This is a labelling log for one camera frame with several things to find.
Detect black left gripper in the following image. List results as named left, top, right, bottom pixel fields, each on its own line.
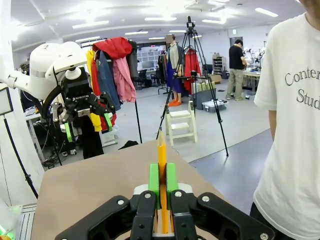
left=51, top=73, right=117, bottom=144

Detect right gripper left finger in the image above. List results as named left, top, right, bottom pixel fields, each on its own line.
left=54, top=162, right=161, bottom=240

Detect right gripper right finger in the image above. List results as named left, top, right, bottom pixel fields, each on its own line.
left=166, top=162, right=276, bottom=240

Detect yellow pencil pink eraser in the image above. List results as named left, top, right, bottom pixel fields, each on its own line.
left=155, top=126, right=171, bottom=235

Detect black hanging trousers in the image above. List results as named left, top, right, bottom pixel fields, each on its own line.
left=81, top=116, right=105, bottom=160

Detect black cloth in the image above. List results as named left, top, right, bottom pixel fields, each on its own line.
left=117, top=139, right=140, bottom=151

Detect black clothes rack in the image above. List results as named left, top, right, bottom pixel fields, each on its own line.
left=79, top=37, right=143, bottom=145

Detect white wooden step stool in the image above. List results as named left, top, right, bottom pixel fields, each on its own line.
left=164, top=101, right=198, bottom=147

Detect white cluttered desk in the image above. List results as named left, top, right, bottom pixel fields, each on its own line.
left=23, top=106, right=55, bottom=163

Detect blue denim jacket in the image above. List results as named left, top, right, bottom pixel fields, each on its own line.
left=96, top=51, right=122, bottom=112

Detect pink hanging garment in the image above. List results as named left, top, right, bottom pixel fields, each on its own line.
left=112, top=56, right=137, bottom=103

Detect yellow hanging garment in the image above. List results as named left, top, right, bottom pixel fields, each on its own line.
left=86, top=49, right=103, bottom=133

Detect black office chair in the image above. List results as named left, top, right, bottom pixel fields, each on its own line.
left=150, top=67, right=162, bottom=87
left=138, top=69, right=148, bottom=90

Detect dark hanging garment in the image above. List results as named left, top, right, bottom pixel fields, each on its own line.
left=127, top=39, right=140, bottom=78

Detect black light stand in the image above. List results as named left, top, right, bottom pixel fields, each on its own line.
left=3, top=114, right=40, bottom=200

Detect red hanging jacket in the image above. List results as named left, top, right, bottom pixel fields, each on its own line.
left=91, top=36, right=133, bottom=62

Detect clear lidded storage bin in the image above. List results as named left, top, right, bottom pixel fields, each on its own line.
left=201, top=98, right=228, bottom=113

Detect white LED panel light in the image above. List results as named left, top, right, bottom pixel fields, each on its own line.
left=0, top=86, right=15, bottom=116

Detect dark grey storage crate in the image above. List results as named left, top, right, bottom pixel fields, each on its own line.
left=192, top=81, right=217, bottom=111

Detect mannequin with blue apron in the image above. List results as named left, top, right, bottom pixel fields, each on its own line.
left=164, top=33, right=187, bottom=108

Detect red hanging coat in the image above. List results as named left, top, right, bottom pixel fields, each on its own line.
left=183, top=48, right=202, bottom=95

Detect wooden shelf unit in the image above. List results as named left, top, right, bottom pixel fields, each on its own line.
left=211, top=56, right=227, bottom=76

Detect person in white t-shirt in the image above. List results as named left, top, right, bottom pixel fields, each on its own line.
left=249, top=0, right=320, bottom=240

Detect white work table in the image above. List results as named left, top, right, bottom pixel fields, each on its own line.
left=242, top=69, right=262, bottom=97

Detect person in black t-shirt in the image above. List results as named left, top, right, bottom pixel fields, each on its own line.
left=225, top=39, right=249, bottom=102

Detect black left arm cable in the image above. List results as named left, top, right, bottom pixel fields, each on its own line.
left=41, top=66, right=66, bottom=121

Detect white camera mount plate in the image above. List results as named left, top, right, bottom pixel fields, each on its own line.
left=45, top=57, right=88, bottom=81

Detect aluminium slotted base plate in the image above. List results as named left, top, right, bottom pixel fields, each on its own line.
left=14, top=202, right=38, bottom=240

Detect black camera tripod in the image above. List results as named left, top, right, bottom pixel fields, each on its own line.
left=156, top=27, right=230, bottom=158

